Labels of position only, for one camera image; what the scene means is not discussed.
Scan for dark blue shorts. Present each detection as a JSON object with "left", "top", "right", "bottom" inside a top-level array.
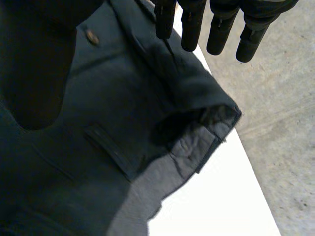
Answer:
[{"left": 0, "top": 0, "right": 243, "bottom": 236}]

